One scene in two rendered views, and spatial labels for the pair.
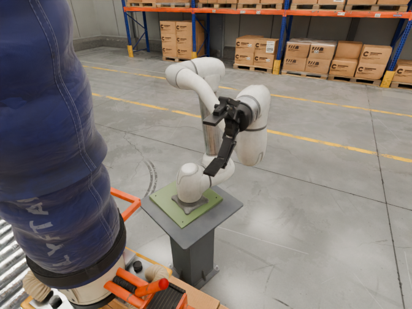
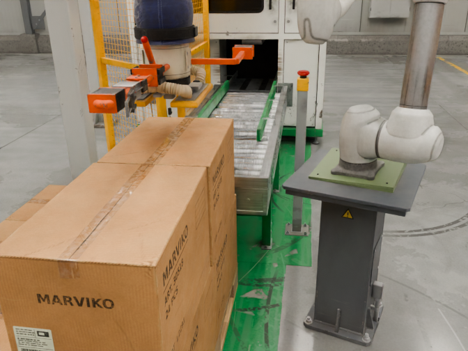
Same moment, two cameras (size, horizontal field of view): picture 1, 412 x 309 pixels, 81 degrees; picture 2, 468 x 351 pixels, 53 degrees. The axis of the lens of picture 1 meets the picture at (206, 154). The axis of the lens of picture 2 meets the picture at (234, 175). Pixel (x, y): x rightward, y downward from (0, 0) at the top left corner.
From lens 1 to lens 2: 151 cm
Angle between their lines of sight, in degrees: 62
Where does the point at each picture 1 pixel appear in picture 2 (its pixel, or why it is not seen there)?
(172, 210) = (326, 164)
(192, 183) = (347, 125)
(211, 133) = (409, 67)
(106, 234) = (157, 12)
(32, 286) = not seen: hidden behind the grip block
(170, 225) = (306, 172)
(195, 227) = (321, 184)
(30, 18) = not seen: outside the picture
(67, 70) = not seen: outside the picture
